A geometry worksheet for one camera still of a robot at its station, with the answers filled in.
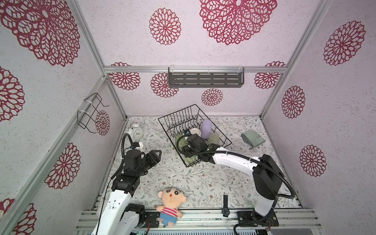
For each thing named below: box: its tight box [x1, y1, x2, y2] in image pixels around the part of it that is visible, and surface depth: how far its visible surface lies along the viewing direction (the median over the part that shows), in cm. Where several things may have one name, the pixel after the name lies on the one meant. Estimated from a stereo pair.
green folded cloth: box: [241, 131, 266, 150], surface depth 108 cm
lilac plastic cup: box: [200, 119, 212, 140], surface depth 100 cm
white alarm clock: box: [126, 122, 144, 142], surface depth 102 cm
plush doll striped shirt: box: [156, 187, 187, 229], surface depth 74 cm
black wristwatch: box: [221, 194, 230, 218], surface depth 79 cm
